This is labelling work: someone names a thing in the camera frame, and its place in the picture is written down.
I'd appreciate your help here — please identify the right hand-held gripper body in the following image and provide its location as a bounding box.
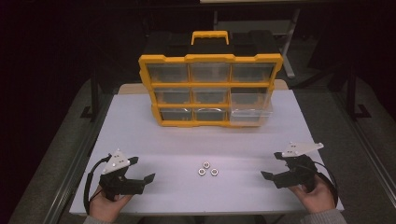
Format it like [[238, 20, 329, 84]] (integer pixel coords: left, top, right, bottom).
[[274, 142, 325, 191]]

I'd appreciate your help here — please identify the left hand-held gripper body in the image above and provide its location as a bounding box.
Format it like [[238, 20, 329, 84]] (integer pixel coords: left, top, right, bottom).
[[99, 148, 146, 202]]

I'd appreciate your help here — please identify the large clear drawer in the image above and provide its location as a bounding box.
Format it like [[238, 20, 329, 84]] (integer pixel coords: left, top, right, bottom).
[[228, 92, 275, 127]]

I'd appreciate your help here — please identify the yellow black organizer cabinet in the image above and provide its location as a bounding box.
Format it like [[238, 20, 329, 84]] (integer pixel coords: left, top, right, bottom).
[[138, 30, 284, 128]]

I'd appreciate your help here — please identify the person's left hand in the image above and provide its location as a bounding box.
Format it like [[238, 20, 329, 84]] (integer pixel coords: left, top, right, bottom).
[[89, 185, 134, 223]]

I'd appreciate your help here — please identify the person's right hand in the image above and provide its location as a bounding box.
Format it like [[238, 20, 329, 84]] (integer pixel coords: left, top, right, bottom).
[[288, 175, 337, 215]]

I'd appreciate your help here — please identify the black metal stand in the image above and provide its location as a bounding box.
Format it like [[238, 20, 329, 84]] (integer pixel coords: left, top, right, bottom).
[[79, 70, 101, 121], [345, 63, 372, 121]]

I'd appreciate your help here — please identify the set of small closed drawers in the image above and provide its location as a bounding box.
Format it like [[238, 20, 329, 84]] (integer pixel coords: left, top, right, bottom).
[[146, 62, 276, 122]]

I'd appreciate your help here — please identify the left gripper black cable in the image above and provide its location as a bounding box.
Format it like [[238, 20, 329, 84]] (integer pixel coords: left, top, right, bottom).
[[83, 154, 112, 216]]

